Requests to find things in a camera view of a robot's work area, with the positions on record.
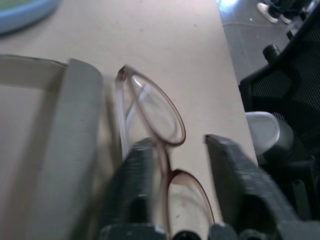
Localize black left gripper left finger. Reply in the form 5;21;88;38
98;137;168;240

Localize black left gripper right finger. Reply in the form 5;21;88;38
204;134;312;240

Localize brown translucent eyeglasses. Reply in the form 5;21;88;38
114;64;216;240

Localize grey open glasses case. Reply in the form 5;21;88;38
0;54;121;240

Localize silver robot body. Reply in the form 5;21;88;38
244;111;295;156

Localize black mesh office chair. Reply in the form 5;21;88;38
237;0;320;223

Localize person's white sneaker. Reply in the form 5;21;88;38
279;13;293;25
256;2;279;24

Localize light blue plate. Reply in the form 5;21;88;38
0;0;64;35

